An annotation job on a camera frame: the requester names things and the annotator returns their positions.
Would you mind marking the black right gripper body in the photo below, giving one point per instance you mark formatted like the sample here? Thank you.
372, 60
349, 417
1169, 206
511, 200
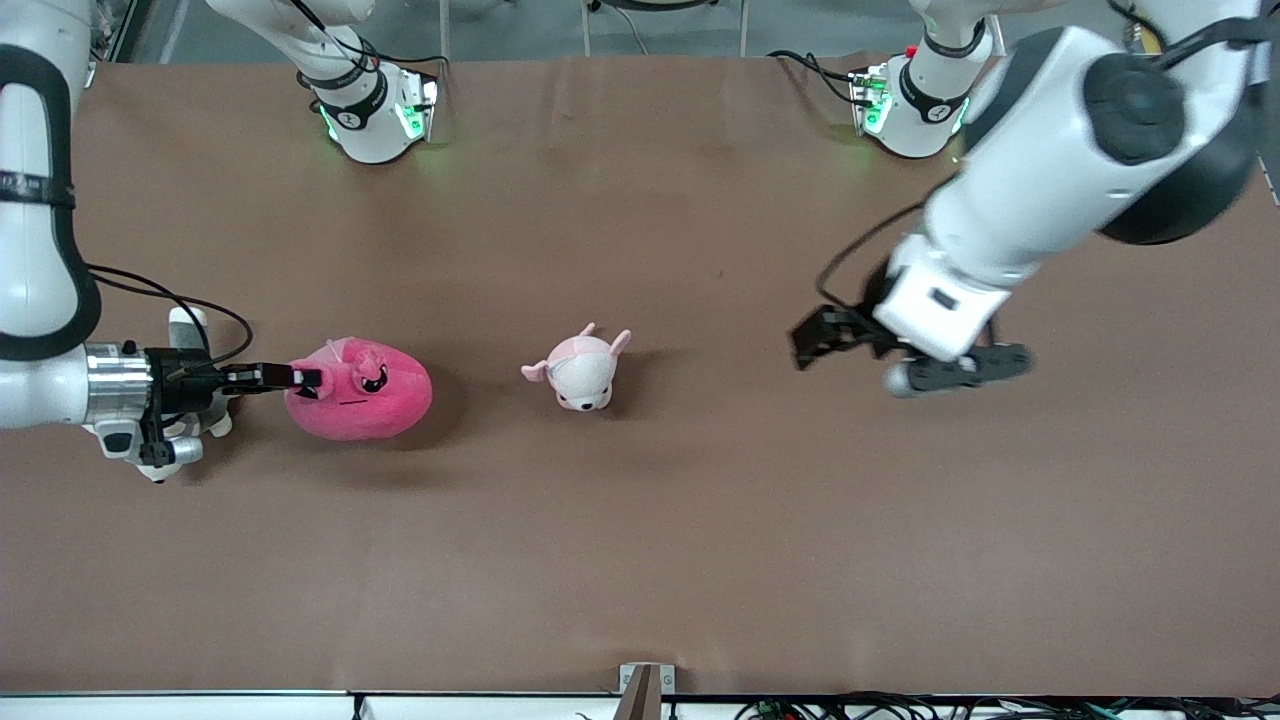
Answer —
181, 384

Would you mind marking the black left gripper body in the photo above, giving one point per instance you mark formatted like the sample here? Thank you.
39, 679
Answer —
858, 331

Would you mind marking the hot pink round plush toy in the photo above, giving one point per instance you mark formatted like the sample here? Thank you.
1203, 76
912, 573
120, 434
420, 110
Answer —
380, 400

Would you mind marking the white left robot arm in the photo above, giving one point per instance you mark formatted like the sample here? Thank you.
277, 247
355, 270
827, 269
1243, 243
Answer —
1040, 160

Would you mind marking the grey white husky plush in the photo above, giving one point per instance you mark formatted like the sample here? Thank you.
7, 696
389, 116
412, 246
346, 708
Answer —
188, 322

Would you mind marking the brown table cover sheet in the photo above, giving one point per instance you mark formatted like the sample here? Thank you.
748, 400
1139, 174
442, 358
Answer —
700, 550

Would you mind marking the pale pink plush puppy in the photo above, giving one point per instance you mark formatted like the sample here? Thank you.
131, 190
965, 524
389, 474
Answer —
582, 372

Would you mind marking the white table edge rail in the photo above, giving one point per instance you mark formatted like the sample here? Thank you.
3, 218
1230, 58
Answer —
180, 706

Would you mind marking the aluminium frame post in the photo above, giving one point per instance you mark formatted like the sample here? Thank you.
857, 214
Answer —
120, 30

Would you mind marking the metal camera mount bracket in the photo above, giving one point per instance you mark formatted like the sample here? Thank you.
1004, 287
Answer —
645, 695

